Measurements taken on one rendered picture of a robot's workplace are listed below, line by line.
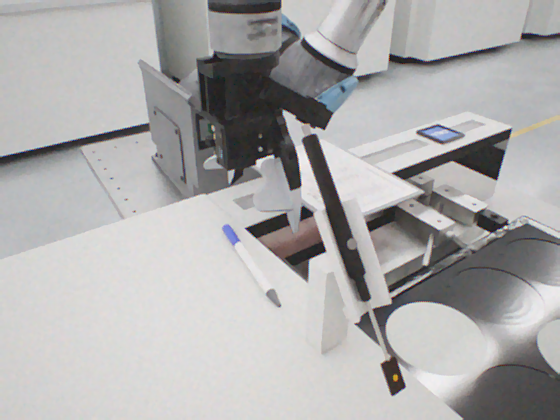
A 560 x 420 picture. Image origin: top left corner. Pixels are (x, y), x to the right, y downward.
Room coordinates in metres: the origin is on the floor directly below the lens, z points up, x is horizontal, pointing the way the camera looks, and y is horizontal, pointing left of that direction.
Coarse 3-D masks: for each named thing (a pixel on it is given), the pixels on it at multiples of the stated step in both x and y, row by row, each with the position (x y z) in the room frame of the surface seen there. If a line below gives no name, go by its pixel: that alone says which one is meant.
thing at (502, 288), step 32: (480, 256) 0.47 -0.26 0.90; (512, 256) 0.47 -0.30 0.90; (544, 256) 0.47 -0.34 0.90; (416, 288) 0.41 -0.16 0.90; (448, 288) 0.41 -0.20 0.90; (480, 288) 0.41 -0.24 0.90; (512, 288) 0.41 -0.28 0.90; (544, 288) 0.41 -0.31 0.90; (384, 320) 0.36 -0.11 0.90; (480, 320) 0.36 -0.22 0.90; (512, 320) 0.36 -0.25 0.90; (544, 320) 0.36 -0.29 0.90; (512, 352) 0.32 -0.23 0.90; (448, 384) 0.28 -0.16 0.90; (480, 384) 0.28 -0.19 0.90; (512, 384) 0.28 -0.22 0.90; (544, 384) 0.28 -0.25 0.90; (480, 416) 0.25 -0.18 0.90; (512, 416) 0.25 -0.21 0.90; (544, 416) 0.25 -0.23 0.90
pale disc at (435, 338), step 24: (408, 312) 0.37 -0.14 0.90; (432, 312) 0.37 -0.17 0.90; (456, 312) 0.37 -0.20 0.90; (408, 336) 0.34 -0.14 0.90; (432, 336) 0.34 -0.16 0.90; (456, 336) 0.34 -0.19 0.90; (480, 336) 0.34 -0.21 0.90; (408, 360) 0.31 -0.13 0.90; (432, 360) 0.31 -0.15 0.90; (456, 360) 0.31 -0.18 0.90; (480, 360) 0.31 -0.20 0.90
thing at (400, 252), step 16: (432, 208) 0.62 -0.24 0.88; (464, 224) 0.58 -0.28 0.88; (384, 240) 0.54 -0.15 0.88; (400, 240) 0.54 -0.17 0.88; (416, 240) 0.54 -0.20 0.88; (384, 256) 0.50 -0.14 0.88; (400, 256) 0.50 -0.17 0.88; (416, 256) 0.50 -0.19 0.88; (432, 256) 0.52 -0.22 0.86; (304, 272) 0.47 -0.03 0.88; (384, 272) 0.47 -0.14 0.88; (400, 272) 0.48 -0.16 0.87
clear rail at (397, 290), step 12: (504, 228) 0.53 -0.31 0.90; (516, 228) 0.54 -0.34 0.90; (480, 240) 0.50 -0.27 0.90; (492, 240) 0.51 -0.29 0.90; (456, 252) 0.48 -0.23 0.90; (468, 252) 0.48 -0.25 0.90; (444, 264) 0.45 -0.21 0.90; (420, 276) 0.43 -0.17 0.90; (432, 276) 0.44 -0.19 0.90; (396, 288) 0.41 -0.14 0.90; (408, 288) 0.41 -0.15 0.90
